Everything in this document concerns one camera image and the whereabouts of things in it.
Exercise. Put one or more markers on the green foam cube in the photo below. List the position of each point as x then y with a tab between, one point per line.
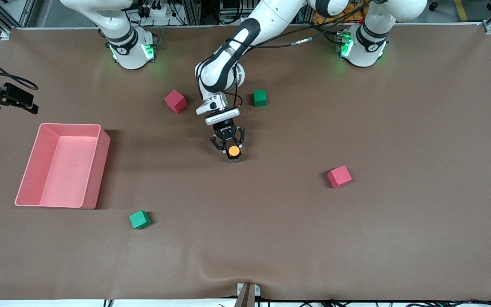
260	97
140	219

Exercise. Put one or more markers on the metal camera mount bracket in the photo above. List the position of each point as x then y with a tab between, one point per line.
247	296

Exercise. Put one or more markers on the aluminium frame post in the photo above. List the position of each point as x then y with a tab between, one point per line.
193	10

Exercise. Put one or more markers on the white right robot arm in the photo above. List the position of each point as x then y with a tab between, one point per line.
131	55

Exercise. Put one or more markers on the white terminal strip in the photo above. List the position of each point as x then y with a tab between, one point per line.
243	20

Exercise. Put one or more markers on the orange push button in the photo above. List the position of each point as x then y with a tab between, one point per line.
234	150

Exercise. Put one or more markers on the pink foam cube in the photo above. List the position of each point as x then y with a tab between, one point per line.
175	101
339	177

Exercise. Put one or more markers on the pink plastic bin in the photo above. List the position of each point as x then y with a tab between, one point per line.
70	179

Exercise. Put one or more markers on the white power strip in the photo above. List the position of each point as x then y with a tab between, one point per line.
159	10

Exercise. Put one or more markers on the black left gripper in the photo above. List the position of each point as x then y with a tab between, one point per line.
225	129

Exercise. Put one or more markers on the orange packets pile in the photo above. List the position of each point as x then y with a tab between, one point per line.
319	19

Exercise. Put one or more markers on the brown table cover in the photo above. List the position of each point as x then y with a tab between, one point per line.
245	238

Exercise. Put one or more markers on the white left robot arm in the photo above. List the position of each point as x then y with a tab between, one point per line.
271	13

